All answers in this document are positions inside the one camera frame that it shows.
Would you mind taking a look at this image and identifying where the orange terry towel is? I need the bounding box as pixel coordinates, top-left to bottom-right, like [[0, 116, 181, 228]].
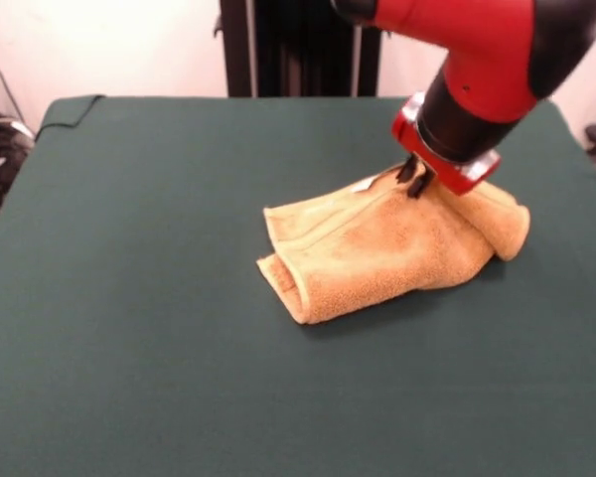
[[255, 171, 531, 327]]

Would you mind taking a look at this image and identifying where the black cable bundle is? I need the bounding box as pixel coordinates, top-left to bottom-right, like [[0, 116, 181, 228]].
[[0, 42, 36, 244]]

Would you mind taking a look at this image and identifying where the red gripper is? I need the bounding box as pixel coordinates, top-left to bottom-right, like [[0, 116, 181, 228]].
[[390, 105, 502, 201]]

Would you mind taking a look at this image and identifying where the dark green table cloth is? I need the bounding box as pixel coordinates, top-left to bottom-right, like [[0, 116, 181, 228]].
[[0, 93, 596, 477]]

